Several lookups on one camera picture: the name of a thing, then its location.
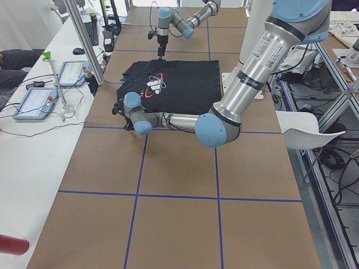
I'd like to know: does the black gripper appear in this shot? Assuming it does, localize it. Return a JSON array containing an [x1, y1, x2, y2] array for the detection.
[[124, 116, 134, 131], [157, 35, 168, 60]]

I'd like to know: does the black graphic t-shirt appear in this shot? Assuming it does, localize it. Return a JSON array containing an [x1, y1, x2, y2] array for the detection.
[[117, 59, 222, 115]]

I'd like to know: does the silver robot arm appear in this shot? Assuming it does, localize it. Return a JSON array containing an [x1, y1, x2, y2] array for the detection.
[[154, 0, 221, 59], [123, 1, 332, 148]]

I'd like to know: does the black water bottle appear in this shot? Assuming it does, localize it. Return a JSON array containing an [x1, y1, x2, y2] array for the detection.
[[82, 66, 98, 96]]

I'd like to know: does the metal stand green top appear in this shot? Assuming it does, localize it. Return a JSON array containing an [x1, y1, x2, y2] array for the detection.
[[42, 51, 75, 122]]

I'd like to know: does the black keyboard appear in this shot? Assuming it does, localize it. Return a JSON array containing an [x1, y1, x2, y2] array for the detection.
[[83, 21, 99, 46]]

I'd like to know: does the far teach pendant tablet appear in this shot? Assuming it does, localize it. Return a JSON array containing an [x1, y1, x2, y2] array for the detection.
[[58, 61, 90, 87]]

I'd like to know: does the teach pendant tablet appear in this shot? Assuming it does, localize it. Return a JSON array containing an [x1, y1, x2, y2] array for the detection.
[[58, 61, 90, 87], [12, 87, 58, 120]]

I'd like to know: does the black computer mouse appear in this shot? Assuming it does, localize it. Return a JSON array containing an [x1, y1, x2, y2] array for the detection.
[[72, 48, 85, 55]]

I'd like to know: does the near teach pendant tablet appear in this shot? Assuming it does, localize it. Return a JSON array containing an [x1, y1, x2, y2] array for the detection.
[[12, 87, 58, 120]]

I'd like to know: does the person in yellow shirt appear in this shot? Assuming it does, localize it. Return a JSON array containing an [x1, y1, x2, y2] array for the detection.
[[1, 49, 40, 90]]

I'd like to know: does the white plastic chair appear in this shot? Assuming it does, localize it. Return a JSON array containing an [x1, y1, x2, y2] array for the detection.
[[276, 111, 345, 150]]

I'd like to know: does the red cylinder bottle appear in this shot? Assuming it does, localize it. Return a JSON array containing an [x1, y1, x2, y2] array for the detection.
[[0, 234, 30, 256]]

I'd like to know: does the aluminium frame post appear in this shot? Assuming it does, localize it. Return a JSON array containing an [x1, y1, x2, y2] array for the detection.
[[64, 0, 105, 85]]

